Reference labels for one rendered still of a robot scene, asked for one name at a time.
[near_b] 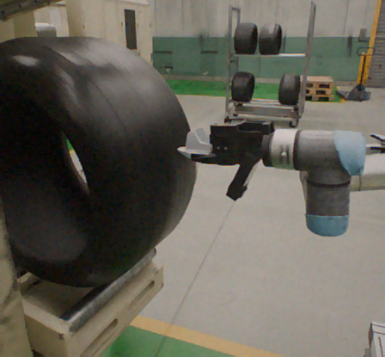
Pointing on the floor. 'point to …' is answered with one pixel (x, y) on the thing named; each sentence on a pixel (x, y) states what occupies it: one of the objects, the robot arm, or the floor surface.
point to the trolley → (248, 36)
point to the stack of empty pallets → (319, 89)
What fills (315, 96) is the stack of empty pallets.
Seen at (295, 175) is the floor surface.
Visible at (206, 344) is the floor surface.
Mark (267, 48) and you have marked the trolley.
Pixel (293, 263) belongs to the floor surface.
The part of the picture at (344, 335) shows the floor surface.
